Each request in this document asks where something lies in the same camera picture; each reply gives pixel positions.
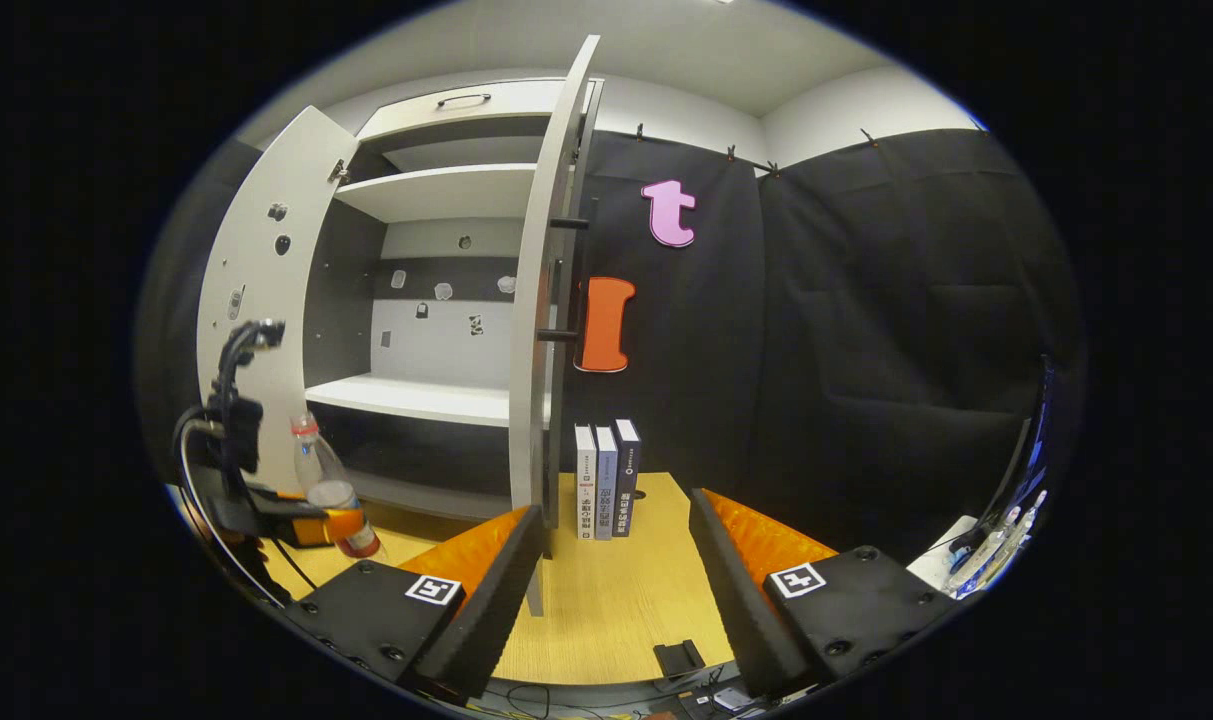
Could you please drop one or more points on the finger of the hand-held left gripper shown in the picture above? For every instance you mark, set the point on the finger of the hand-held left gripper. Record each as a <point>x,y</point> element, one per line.
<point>286,503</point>
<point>311,530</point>

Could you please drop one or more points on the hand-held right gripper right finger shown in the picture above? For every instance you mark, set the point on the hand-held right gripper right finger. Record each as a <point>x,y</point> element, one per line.
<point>731,600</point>

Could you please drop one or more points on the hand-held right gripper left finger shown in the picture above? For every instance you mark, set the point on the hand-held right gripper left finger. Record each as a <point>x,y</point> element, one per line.
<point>496,610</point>

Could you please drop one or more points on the clear plastic bottle red label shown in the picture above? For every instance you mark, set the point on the clear plastic bottle red label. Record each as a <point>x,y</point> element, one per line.
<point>311,460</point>

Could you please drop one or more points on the white door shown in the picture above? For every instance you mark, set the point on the white door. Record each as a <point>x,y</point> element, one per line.
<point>531,300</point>
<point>256,270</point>

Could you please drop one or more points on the small black holder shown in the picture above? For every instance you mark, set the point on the small black holder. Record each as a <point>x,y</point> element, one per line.
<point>678,657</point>

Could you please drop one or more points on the small white device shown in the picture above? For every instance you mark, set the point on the small white device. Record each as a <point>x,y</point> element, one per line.
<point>731,697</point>

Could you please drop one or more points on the white book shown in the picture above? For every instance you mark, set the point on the white book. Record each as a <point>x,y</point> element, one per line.
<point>585,480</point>

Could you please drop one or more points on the dark blue book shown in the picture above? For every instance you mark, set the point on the dark blue book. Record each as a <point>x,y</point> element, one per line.
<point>626,475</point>

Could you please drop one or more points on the white cabinet shelf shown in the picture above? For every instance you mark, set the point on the white cabinet shelf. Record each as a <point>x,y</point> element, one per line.
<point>446,190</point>
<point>416,398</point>

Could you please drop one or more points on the white cabinet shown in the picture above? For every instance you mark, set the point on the white cabinet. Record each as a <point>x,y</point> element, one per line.
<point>436,345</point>

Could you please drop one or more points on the white table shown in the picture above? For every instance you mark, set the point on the white table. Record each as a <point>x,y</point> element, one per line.
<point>941,560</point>

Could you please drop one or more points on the clear plastic tube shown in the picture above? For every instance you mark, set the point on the clear plastic tube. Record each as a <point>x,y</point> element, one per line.
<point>981,555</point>
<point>1021,530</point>

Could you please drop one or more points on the black backdrop cloth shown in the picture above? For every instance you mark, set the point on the black backdrop cloth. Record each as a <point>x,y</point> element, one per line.
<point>866,350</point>

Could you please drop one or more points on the white cabinet drawer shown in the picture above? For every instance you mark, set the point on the white cabinet drawer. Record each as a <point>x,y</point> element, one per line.
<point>446,120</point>

